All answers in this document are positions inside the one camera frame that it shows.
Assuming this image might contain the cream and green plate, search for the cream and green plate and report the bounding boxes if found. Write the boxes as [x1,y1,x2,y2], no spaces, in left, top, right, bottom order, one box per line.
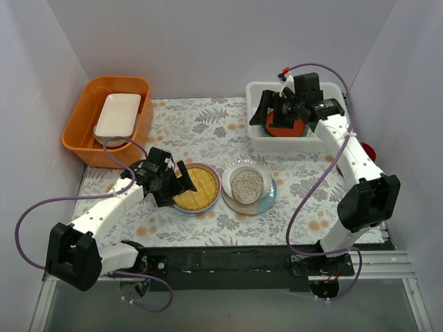
[302,124,312,137]

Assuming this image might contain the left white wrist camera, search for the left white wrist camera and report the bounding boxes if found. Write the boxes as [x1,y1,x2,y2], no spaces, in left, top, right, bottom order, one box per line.
[165,154,176,171]

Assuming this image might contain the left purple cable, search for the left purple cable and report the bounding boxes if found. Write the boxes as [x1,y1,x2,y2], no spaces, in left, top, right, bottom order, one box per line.
[14,136,174,313]

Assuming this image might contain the purple cable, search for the purple cable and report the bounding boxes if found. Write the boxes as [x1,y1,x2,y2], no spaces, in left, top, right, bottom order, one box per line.
[14,136,174,313]
[282,62,363,301]

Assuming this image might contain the white rectangular dish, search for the white rectangular dish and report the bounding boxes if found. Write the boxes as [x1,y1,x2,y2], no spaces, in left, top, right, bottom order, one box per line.
[94,93,141,138]

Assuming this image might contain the red brown round plate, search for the red brown round plate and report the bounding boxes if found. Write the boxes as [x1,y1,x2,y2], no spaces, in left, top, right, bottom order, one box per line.
[264,111,309,138]

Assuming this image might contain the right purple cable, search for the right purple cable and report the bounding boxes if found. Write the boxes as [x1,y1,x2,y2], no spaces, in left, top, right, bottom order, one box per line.
[282,62,363,301]

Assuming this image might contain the white fluted plate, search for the white fluted plate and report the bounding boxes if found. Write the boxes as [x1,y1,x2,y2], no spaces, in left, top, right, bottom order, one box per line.
[221,159,271,201]

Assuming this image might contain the teal scalloped plate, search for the teal scalloped plate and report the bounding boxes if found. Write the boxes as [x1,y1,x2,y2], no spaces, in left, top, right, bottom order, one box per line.
[260,126,268,137]

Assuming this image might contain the cream and blue plate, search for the cream and blue plate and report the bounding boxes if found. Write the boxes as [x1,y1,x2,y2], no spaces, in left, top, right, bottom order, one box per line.
[221,178,277,215]

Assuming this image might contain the floral patterned table mat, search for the floral patterned table mat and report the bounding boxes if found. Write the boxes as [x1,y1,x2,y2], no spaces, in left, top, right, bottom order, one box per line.
[67,97,385,248]

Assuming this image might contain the orange plastic bin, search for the orange plastic bin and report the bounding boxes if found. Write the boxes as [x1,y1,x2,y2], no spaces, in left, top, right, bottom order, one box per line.
[62,76,153,169]

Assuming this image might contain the aluminium frame rail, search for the aluminium frame rail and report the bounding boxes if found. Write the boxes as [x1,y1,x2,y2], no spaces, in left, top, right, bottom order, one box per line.
[41,250,416,283]

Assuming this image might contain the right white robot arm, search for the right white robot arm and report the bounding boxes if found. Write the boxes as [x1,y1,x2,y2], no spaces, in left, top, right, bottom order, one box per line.
[248,70,400,275]

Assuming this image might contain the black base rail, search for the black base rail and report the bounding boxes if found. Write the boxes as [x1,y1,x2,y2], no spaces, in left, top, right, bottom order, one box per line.
[125,246,354,292]

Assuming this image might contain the clear white plastic bin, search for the clear white plastic bin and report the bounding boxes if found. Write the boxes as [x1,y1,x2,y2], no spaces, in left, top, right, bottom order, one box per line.
[246,82,329,152]

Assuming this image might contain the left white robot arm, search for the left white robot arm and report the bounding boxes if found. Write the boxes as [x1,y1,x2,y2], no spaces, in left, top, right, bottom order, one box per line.
[45,147,197,291]

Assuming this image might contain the pink plate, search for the pink plate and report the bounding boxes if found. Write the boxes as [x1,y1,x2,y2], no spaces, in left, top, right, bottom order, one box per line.
[172,162,222,214]

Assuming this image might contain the red and black mug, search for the red and black mug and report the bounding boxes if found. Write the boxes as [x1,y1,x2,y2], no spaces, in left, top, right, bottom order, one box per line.
[360,142,377,162]

